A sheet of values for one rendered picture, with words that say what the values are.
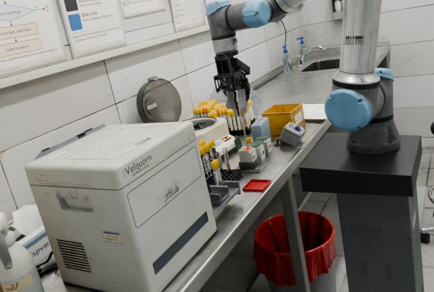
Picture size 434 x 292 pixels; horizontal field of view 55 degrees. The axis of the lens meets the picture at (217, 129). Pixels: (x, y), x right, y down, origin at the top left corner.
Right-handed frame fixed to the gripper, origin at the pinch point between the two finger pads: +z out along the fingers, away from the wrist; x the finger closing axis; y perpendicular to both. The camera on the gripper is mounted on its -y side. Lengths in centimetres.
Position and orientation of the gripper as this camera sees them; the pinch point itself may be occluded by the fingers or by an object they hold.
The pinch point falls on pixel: (240, 111)
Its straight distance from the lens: 137.6
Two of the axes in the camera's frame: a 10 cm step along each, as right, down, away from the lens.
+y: -4.4, 3.3, -8.3
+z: 1.9, 9.4, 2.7
